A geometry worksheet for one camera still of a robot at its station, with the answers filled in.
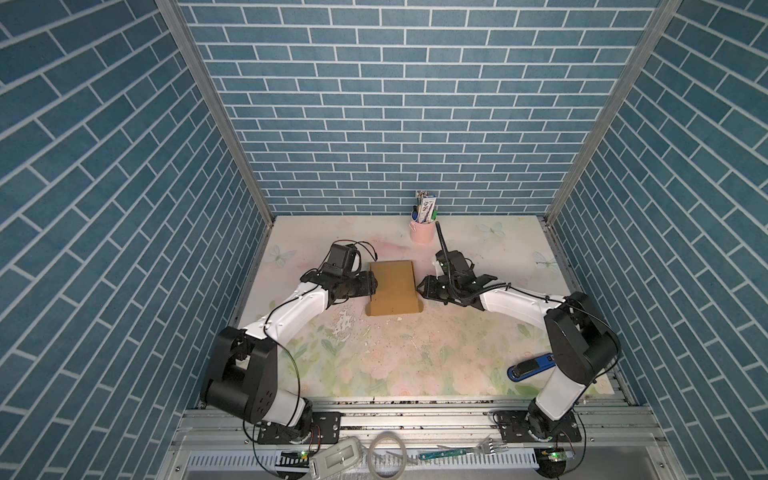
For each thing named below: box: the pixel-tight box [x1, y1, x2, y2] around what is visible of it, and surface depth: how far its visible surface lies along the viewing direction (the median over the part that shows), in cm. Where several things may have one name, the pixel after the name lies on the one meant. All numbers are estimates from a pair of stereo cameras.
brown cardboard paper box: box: [366, 260, 424, 316], surface depth 93 cm
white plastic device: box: [309, 436, 364, 480], surface depth 69 cm
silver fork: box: [437, 434, 509, 453], surface depth 72 cm
